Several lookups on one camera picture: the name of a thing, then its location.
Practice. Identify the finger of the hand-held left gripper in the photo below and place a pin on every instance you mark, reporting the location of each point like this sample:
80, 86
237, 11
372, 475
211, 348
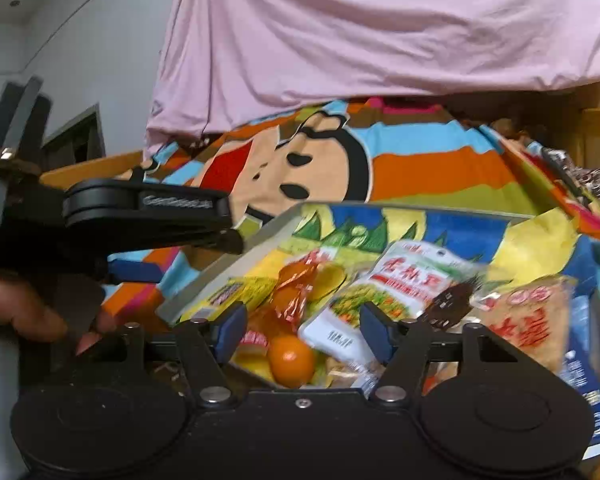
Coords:
155, 210

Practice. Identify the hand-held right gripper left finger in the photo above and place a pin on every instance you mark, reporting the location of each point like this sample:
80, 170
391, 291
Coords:
230, 330

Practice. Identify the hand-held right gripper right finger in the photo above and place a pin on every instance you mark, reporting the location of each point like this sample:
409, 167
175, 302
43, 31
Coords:
375, 332

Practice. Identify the small red candy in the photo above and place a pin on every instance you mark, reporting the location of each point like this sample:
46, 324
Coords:
254, 344

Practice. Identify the yellow snack packet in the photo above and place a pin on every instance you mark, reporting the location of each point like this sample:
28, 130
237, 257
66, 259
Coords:
240, 292

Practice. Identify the long clear crispy snack packet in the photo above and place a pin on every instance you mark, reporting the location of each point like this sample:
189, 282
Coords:
345, 372

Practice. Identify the white green bean snack packet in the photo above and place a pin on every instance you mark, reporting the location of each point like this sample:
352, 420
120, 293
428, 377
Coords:
405, 280

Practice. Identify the small orange tangerine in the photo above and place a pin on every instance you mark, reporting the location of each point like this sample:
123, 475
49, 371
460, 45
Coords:
291, 361

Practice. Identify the shiny golden snack wrapper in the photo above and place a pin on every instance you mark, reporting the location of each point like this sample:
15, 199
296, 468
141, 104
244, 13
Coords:
292, 295

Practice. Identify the cartoon printed tin box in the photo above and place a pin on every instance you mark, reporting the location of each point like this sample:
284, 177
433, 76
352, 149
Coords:
430, 225

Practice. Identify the red label clear snack packet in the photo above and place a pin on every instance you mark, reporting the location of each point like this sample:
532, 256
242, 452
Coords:
525, 320

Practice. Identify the blue snack packet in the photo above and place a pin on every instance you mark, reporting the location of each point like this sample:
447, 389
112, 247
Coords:
595, 400

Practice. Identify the person's left hand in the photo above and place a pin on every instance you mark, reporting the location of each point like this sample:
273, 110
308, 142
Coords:
15, 305

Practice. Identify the brown cartoon printed blanket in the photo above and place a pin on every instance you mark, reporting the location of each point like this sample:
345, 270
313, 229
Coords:
430, 160

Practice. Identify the pink bed sheet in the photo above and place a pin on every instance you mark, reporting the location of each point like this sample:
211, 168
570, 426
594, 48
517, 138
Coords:
380, 35

